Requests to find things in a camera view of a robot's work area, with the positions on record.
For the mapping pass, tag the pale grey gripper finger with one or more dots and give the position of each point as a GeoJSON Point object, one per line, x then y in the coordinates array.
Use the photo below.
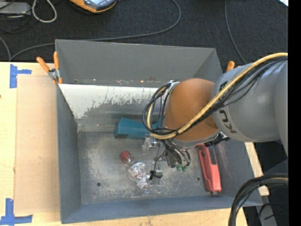
{"type": "Point", "coordinates": [157, 176]}
{"type": "Point", "coordinates": [158, 164]}

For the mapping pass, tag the clear glass object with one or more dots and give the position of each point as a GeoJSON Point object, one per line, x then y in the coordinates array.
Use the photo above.
{"type": "Point", "coordinates": [150, 145]}

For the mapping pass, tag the clear plastic bottle red cap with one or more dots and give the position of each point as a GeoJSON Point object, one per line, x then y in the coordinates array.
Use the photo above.
{"type": "Point", "coordinates": [136, 171]}

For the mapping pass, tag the red and black utility knife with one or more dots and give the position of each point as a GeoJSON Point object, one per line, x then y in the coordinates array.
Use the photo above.
{"type": "Point", "coordinates": [210, 171]}

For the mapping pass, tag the teal wedge-shaped tool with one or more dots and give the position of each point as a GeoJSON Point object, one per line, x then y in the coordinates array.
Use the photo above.
{"type": "Point", "coordinates": [131, 128]}

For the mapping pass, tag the grey metal bin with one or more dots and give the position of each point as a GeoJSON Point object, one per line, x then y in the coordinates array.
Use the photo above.
{"type": "Point", "coordinates": [105, 168]}

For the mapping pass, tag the brown cardboard board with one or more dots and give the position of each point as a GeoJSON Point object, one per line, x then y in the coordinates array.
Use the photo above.
{"type": "Point", "coordinates": [35, 145]}

